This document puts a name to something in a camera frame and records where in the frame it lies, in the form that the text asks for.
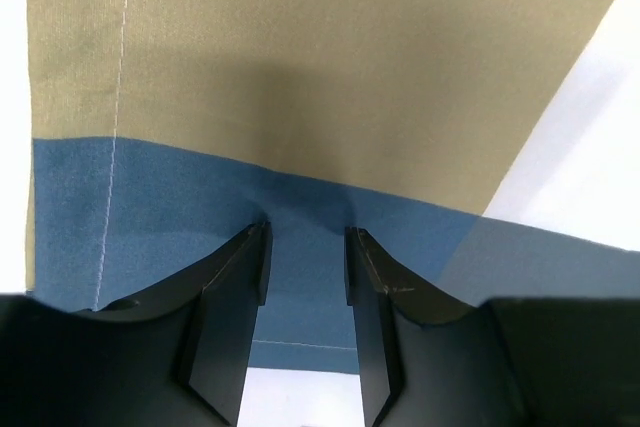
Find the blue tan striped placemat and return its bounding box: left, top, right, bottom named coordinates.
left=26, top=0, right=639, bottom=373

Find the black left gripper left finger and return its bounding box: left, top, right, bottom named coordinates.
left=1, top=223, right=272, bottom=426

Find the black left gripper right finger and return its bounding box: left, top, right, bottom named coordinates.
left=345, top=227, right=639, bottom=426

